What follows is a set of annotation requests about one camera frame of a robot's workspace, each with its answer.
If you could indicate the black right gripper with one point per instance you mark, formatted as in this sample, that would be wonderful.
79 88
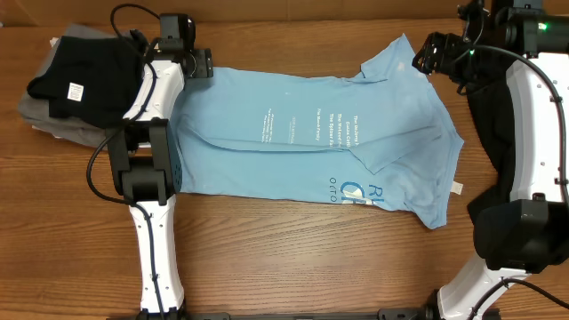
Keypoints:
435 52

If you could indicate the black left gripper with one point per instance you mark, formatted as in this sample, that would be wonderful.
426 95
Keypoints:
204 62

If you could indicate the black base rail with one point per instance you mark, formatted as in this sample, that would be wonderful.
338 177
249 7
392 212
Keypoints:
284 316

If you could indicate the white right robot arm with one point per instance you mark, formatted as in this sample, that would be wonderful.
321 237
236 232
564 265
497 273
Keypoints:
529 233

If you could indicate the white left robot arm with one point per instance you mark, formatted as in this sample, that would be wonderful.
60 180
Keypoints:
147 174

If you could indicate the light blue printed t-shirt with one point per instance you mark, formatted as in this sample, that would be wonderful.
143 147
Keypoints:
381 138

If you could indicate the folded grey garment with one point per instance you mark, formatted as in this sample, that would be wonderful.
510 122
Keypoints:
35 112

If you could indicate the black garment on right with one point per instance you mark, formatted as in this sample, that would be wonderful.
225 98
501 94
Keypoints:
491 108

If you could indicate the folded black garment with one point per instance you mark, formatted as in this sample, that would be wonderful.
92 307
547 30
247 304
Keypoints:
94 76

